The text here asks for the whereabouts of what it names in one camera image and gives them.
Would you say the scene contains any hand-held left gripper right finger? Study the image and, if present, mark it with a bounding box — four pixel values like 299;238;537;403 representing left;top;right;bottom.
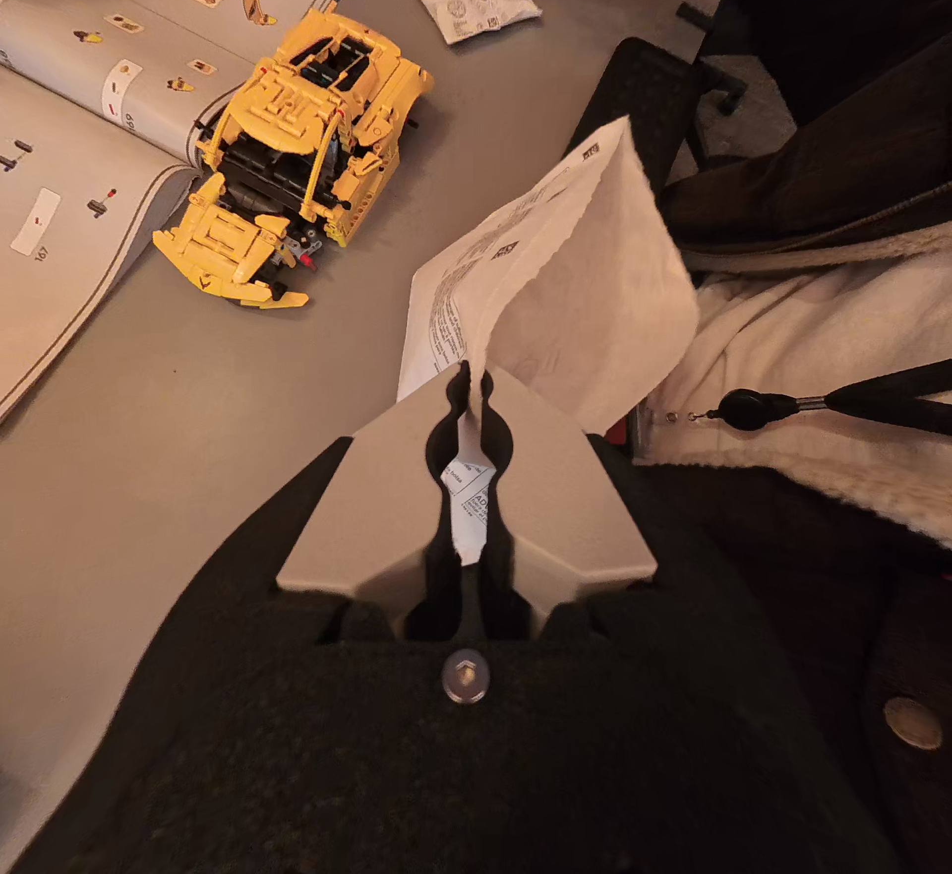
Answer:
470;353;657;640

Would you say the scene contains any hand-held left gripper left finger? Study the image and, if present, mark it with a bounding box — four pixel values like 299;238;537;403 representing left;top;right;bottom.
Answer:
277;359;476;640

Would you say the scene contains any large printed paper bag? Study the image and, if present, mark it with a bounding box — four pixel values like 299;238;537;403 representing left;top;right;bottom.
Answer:
398;115;700;567

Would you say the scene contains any yellow toy car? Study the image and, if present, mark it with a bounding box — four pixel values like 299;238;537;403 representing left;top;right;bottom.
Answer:
152;9;434;310

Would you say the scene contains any black office chair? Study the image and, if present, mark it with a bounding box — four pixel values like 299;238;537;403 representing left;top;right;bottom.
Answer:
564;37;709;185

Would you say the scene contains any instruction booklet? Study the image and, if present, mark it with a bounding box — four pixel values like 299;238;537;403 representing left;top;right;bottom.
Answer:
0;0;356;423

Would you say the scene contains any black lanyard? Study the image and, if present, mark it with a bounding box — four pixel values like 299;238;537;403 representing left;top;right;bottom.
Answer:
707;359;952;437

